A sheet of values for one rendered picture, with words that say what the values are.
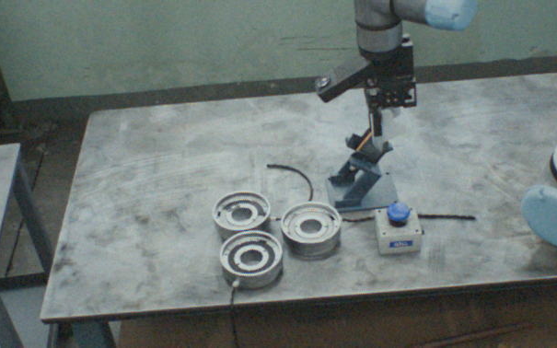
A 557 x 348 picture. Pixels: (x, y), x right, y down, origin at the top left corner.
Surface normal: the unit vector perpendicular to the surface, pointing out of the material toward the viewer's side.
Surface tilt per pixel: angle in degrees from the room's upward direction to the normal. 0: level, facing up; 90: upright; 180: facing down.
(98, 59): 90
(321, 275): 0
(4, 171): 0
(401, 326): 0
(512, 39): 90
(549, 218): 97
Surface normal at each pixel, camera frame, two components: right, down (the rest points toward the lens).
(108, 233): -0.07, -0.77
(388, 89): 0.07, 0.64
